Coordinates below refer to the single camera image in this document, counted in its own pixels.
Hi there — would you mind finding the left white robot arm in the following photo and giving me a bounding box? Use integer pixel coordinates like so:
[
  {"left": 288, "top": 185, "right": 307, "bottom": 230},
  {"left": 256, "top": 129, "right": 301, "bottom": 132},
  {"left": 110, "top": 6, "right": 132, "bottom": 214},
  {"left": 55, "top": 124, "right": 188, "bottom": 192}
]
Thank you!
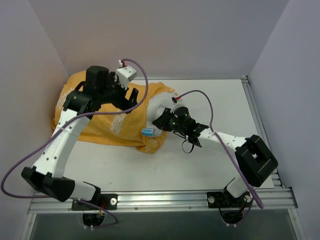
[{"left": 21, "top": 62, "right": 139, "bottom": 210}]

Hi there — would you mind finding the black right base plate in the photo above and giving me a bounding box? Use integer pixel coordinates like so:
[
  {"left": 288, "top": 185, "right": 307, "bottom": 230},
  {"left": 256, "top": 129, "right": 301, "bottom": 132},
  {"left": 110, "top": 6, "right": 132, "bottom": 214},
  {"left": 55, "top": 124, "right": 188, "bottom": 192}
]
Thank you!
[{"left": 206, "top": 191, "right": 225, "bottom": 209}]

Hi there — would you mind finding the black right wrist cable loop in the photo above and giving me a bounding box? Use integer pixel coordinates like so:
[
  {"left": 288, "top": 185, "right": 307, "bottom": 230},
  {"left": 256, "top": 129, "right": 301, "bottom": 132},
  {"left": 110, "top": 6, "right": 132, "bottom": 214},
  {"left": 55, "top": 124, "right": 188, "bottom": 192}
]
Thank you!
[{"left": 181, "top": 138, "right": 196, "bottom": 154}]

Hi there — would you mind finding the purple cable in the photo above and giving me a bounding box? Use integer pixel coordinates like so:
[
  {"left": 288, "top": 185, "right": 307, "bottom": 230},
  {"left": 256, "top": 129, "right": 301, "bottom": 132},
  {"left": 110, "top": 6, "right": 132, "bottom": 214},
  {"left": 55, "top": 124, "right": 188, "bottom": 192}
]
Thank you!
[
  {"left": 1, "top": 58, "right": 150, "bottom": 230},
  {"left": 178, "top": 89, "right": 265, "bottom": 210}
]

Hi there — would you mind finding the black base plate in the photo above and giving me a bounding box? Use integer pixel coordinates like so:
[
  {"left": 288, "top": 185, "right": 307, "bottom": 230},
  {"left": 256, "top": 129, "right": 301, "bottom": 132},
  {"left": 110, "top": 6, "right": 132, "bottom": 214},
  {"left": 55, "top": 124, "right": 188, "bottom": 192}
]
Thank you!
[
  {"left": 71, "top": 193, "right": 118, "bottom": 211},
  {"left": 206, "top": 191, "right": 225, "bottom": 209}
]

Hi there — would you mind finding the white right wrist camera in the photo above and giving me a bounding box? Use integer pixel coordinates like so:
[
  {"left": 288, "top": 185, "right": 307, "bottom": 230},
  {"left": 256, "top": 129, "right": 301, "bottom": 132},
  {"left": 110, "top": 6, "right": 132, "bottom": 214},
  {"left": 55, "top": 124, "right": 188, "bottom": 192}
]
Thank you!
[{"left": 171, "top": 96, "right": 185, "bottom": 109}]

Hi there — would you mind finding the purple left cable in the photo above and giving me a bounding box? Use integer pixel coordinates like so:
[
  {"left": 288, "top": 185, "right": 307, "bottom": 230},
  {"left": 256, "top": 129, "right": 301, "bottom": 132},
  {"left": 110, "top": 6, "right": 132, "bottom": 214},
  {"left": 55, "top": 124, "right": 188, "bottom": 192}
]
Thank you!
[{"left": 1, "top": 58, "right": 150, "bottom": 230}]

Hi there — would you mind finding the orange Mickey Mouse pillowcase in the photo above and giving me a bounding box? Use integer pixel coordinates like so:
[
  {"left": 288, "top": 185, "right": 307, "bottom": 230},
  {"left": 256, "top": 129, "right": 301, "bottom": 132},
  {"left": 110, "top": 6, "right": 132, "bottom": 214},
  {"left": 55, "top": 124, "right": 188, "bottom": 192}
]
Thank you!
[{"left": 51, "top": 70, "right": 177, "bottom": 155}]

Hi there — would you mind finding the aluminium rail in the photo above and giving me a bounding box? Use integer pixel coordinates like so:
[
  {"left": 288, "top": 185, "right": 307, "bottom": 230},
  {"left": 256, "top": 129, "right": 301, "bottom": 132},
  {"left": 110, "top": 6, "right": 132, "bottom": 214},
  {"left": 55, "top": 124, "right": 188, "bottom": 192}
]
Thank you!
[
  {"left": 28, "top": 188, "right": 298, "bottom": 214},
  {"left": 241, "top": 75, "right": 285, "bottom": 189}
]

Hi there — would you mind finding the aluminium front rail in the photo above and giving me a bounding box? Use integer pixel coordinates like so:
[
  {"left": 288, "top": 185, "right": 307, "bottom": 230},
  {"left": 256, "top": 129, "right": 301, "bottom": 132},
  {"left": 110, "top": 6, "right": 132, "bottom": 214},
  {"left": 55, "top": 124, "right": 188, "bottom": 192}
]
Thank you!
[{"left": 28, "top": 188, "right": 298, "bottom": 214}]

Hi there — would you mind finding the white pillow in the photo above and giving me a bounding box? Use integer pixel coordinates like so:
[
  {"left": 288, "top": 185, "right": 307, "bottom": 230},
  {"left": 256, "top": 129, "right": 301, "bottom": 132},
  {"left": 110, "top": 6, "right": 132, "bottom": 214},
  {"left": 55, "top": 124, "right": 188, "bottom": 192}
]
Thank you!
[{"left": 141, "top": 92, "right": 176, "bottom": 138}]

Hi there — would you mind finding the aluminium right side rail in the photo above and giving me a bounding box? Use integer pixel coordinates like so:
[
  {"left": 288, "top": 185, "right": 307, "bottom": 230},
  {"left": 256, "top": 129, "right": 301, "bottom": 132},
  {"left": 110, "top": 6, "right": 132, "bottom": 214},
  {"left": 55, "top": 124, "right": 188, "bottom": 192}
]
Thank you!
[{"left": 241, "top": 75, "right": 285, "bottom": 189}]

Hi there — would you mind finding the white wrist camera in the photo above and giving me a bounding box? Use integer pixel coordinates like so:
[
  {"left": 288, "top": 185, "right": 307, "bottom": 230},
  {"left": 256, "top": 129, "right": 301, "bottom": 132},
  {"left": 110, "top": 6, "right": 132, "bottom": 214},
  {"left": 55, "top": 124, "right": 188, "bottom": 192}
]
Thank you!
[
  {"left": 115, "top": 60, "right": 137, "bottom": 90},
  {"left": 171, "top": 96, "right": 185, "bottom": 109}
]

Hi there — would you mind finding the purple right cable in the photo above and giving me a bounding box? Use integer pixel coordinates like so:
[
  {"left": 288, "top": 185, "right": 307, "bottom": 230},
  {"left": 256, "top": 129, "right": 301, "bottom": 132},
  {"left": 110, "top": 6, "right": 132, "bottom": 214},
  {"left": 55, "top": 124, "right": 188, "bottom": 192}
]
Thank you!
[{"left": 178, "top": 89, "right": 265, "bottom": 210}]

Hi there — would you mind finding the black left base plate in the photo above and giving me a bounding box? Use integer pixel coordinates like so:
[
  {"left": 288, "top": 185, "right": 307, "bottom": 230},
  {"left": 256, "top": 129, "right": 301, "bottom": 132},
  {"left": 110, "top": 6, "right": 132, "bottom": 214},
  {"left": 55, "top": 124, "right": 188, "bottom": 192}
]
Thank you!
[{"left": 71, "top": 193, "right": 118, "bottom": 211}]

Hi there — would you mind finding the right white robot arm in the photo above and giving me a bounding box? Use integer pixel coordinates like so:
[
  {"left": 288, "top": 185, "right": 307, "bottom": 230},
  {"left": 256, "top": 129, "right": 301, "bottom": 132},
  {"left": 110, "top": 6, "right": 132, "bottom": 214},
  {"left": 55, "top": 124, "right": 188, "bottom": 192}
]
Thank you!
[{"left": 152, "top": 106, "right": 279, "bottom": 207}]

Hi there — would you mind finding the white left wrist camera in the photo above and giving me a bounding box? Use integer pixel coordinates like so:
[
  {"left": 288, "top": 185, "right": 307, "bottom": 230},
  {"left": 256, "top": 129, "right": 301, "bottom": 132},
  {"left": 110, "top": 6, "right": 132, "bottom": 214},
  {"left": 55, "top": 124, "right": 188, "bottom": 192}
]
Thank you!
[{"left": 115, "top": 60, "right": 137, "bottom": 90}]

